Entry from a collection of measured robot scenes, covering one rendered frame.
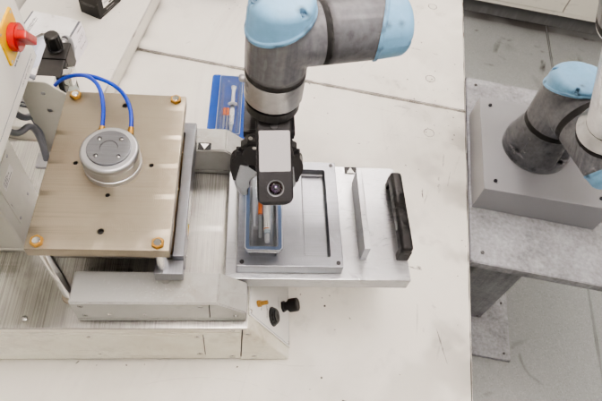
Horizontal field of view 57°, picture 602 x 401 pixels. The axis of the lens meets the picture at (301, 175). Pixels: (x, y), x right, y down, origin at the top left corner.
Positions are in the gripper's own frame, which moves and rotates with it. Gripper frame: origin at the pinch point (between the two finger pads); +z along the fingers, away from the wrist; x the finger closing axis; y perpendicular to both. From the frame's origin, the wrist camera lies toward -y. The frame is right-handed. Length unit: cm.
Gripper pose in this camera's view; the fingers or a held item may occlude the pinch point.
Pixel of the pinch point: (263, 194)
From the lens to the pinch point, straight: 85.4
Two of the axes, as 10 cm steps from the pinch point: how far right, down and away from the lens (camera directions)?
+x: -9.9, -0.3, -1.1
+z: -1.1, 5.7, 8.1
